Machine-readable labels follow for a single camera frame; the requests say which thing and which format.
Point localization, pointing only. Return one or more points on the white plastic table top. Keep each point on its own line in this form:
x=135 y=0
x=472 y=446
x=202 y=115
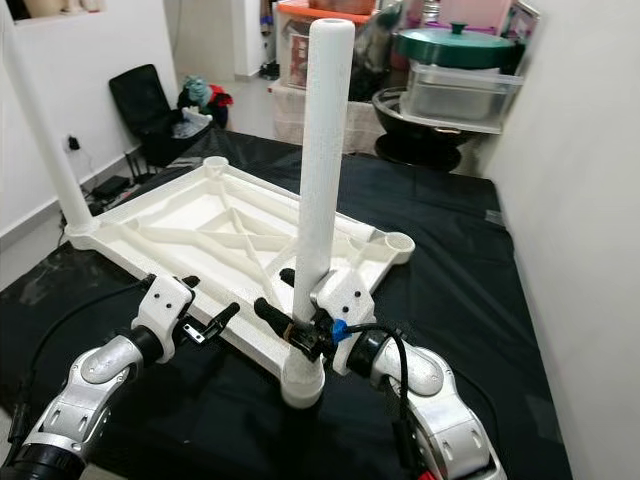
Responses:
x=210 y=230

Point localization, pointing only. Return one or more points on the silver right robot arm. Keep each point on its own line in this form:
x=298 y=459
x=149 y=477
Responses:
x=440 y=400

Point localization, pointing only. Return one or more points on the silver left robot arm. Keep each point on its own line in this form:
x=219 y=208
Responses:
x=100 y=375

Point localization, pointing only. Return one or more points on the yellow rubber band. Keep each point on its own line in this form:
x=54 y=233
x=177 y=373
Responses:
x=290 y=328

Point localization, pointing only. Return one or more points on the black floor cloth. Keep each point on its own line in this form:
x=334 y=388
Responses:
x=450 y=300

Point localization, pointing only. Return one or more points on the beige cloth-covered stand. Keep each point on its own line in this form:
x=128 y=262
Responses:
x=290 y=120

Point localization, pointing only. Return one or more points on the black power adapter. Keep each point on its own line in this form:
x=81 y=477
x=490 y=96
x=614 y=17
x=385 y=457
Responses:
x=110 y=185

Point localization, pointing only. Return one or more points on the white plastic packet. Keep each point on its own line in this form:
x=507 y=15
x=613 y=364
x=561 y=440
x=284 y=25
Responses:
x=190 y=122

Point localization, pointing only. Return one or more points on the black wok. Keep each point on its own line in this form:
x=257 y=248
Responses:
x=420 y=145

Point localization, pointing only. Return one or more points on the red soft item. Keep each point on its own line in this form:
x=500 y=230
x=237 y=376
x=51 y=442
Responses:
x=220 y=97

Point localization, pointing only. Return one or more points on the teal plush toy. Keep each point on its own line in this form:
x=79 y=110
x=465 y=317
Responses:
x=195 y=92

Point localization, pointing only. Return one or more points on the orange-lidded storage box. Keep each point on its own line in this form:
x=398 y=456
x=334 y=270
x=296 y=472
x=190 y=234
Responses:
x=290 y=50

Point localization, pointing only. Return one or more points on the black open bag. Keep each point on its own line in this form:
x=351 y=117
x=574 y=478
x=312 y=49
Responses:
x=135 y=100

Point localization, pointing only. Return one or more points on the black glossy bag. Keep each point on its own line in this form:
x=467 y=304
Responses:
x=370 y=60

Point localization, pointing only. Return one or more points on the white appliance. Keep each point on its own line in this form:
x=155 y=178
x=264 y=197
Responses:
x=250 y=35

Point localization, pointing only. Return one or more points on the clear plastic container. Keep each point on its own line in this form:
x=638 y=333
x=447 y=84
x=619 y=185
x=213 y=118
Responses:
x=460 y=95

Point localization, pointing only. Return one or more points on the metal pot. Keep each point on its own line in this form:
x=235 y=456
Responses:
x=345 y=5

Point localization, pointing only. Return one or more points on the green pot with lid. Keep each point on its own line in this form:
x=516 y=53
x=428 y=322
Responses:
x=455 y=45

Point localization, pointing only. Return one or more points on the pink plastic container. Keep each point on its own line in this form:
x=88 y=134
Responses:
x=475 y=12

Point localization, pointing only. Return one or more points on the white cup stack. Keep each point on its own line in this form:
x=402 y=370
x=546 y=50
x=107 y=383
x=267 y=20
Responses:
x=85 y=5

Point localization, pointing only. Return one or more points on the printed cardboard box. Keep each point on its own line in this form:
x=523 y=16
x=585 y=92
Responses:
x=522 y=25

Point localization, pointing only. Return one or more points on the beige tub orange lid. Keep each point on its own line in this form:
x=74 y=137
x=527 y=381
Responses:
x=45 y=6

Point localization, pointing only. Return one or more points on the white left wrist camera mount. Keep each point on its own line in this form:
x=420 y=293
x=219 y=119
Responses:
x=165 y=305

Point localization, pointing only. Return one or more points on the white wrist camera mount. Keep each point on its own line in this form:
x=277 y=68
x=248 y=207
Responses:
x=165 y=305
x=345 y=295

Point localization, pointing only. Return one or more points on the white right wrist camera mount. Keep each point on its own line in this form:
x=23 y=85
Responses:
x=345 y=295

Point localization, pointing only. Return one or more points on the wall socket with plug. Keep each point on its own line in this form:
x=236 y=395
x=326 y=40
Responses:
x=73 y=142

